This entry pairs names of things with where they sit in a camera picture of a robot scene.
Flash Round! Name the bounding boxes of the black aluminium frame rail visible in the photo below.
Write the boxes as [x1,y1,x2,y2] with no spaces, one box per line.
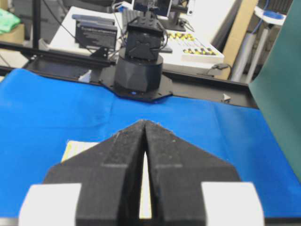
[0,42,258,109]

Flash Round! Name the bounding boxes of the yellow striped white towel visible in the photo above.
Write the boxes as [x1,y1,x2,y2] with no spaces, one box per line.
[61,140,152,220]

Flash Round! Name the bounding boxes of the white screwdriver set tray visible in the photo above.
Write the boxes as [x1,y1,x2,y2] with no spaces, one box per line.
[168,31,224,65]

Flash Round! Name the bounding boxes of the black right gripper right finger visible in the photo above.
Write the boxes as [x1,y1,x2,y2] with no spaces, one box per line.
[145,121,265,226]

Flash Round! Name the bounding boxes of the blue table cloth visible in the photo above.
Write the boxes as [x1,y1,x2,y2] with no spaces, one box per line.
[0,69,301,218]

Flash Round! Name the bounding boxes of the black vertical pole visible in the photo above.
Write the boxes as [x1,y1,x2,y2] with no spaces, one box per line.
[32,0,41,49]

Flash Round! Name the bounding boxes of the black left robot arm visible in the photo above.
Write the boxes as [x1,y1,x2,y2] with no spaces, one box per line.
[114,11,164,92]

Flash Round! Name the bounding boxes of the green plastic bag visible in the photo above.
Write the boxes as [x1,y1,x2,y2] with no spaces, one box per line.
[0,9,21,34]

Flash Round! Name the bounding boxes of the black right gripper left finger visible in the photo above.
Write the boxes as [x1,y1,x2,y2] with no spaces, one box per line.
[18,121,145,226]

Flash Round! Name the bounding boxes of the black electronics box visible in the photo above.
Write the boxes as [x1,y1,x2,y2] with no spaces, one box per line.
[72,14,118,50]

